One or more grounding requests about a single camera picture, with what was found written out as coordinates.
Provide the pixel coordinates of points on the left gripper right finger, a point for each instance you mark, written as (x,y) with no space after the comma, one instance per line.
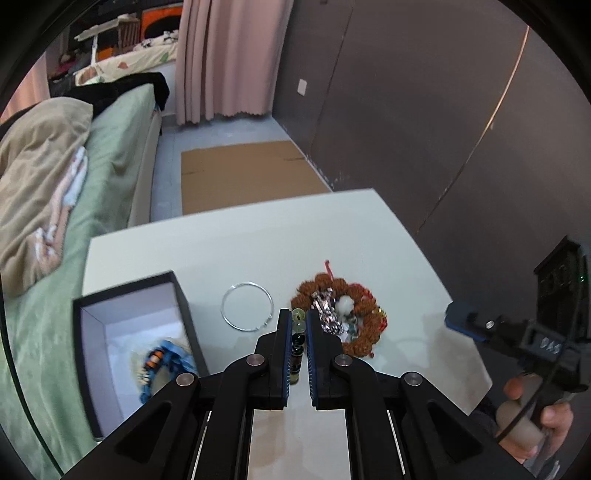
(325,391)

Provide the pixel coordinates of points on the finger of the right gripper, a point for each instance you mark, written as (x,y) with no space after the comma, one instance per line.
(463,319)

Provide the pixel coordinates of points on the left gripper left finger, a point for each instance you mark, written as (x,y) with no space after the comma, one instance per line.
(280,361)

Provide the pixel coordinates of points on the brown bead bracelet red tassel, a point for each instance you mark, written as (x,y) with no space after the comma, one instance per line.
(347,310)

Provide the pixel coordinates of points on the black jewelry box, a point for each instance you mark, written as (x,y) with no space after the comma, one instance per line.
(129,341)

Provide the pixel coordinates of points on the flat cardboard sheet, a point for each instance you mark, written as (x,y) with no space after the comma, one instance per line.
(234,175)

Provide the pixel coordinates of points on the green bed sheet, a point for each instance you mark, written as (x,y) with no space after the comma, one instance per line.
(42,413)

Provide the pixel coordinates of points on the pink white cloth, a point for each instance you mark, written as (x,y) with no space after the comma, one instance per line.
(48,241)

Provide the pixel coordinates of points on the pink curtain right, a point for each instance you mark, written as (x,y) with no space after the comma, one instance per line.
(228,57)

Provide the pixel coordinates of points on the beige blanket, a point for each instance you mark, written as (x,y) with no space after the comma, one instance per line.
(35,153)

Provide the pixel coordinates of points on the floral patterned bedding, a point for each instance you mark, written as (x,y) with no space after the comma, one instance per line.
(144,56)

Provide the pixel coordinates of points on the black cloth on bed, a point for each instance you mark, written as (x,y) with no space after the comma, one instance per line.
(103,94)

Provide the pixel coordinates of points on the white folding table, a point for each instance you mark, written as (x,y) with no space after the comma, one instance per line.
(126,29)

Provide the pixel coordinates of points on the white wall socket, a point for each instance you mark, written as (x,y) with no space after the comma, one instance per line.
(302,87)

